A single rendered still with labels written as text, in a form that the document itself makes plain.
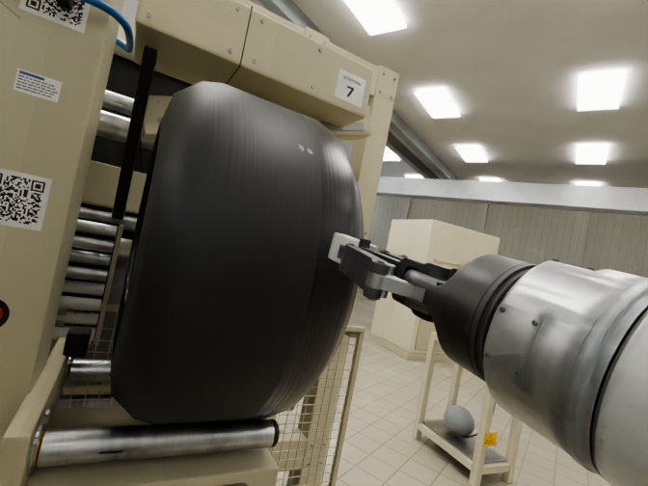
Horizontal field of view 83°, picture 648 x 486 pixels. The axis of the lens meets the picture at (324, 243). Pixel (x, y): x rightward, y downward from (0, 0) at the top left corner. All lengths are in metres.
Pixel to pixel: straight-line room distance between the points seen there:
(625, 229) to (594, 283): 15.21
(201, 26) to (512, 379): 0.95
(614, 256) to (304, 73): 14.58
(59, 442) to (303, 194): 0.46
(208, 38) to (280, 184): 0.58
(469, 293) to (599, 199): 11.20
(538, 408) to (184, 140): 0.45
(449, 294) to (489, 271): 0.03
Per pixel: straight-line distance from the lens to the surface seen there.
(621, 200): 11.43
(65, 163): 0.66
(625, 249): 15.32
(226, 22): 1.04
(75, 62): 0.69
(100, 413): 0.98
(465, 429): 2.99
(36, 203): 0.66
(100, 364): 0.91
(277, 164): 0.51
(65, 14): 0.71
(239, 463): 0.72
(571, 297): 0.19
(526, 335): 0.20
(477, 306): 0.22
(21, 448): 0.61
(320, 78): 1.09
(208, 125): 0.52
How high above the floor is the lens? 1.23
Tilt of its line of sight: 2 degrees up
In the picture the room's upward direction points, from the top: 11 degrees clockwise
